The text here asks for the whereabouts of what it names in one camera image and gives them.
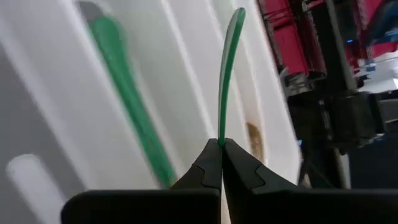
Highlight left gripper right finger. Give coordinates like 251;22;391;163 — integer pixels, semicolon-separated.
222;138;398;224

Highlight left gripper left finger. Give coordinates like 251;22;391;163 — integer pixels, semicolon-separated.
60;138;223;224

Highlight gold fork green handle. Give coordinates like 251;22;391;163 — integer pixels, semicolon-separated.
245;121;265;162

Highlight gold spoon green handle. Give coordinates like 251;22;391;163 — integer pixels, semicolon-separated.
83;14;178;189
217;7;246;147

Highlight white plastic cutlery tray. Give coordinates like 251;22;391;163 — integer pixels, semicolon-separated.
0;0;302;224

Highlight red storage bin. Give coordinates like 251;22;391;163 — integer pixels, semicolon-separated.
259;0;327;77

